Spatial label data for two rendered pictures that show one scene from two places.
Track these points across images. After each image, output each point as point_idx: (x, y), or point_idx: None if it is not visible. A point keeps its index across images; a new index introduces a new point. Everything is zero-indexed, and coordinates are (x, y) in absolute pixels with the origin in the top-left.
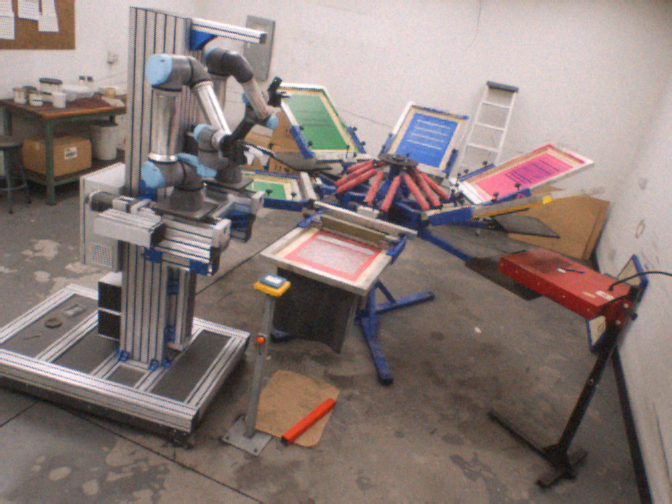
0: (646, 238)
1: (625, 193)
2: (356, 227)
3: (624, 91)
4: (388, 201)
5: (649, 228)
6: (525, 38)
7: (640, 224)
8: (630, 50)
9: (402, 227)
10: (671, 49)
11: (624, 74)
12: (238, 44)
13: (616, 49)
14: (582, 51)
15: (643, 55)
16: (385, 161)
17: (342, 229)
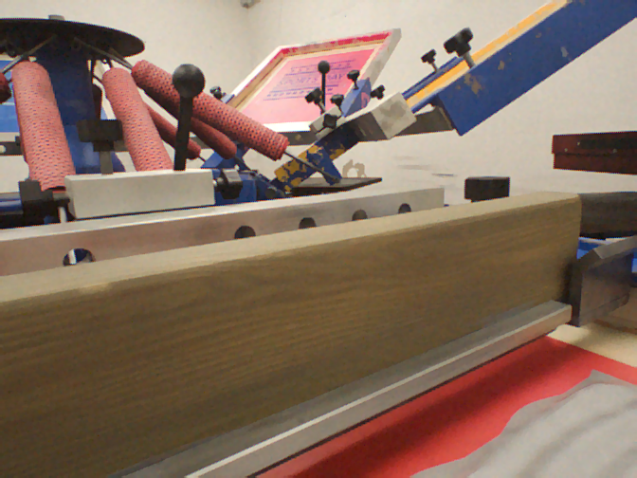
0: (381, 172)
1: (274, 164)
2: (380, 241)
3: (218, 60)
4: (160, 148)
5: (377, 160)
6: (74, 5)
7: (348, 169)
8: (205, 12)
9: (365, 191)
10: (242, 8)
11: (210, 41)
12: None
13: (191, 11)
14: (155, 17)
15: (220, 17)
16: (26, 20)
17: (204, 385)
